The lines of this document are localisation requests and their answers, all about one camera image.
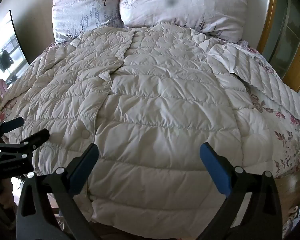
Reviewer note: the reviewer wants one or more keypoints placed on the cream quilted down jacket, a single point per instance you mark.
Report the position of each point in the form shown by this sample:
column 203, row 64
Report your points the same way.
column 152, row 105

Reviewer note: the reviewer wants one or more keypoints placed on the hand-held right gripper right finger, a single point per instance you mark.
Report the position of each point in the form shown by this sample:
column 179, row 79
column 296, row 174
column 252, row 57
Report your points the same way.
column 215, row 170

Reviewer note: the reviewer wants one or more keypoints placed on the large window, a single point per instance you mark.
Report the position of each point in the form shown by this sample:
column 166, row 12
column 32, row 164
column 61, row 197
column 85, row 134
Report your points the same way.
column 7, row 37

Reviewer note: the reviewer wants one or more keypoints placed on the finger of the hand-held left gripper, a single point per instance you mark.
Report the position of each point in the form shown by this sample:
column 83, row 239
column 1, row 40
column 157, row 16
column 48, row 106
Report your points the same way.
column 13, row 123
column 40, row 137

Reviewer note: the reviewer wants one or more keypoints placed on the pink tree print pillow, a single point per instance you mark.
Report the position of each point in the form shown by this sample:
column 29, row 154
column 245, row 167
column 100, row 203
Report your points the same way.
column 185, row 2
column 85, row 7

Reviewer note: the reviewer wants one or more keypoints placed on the wooden rimmed headboard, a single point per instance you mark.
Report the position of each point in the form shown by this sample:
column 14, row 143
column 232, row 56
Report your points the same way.
column 270, row 12

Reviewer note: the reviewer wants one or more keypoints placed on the floral bed quilt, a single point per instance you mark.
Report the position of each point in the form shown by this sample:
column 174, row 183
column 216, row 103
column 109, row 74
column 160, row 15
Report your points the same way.
column 290, row 140

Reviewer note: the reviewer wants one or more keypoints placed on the dark hanging clothes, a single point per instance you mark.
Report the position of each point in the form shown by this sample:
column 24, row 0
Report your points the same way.
column 4, row 60

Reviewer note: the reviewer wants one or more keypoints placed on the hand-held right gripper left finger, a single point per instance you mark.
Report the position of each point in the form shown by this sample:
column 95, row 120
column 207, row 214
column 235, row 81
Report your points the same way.
column 83, row 171

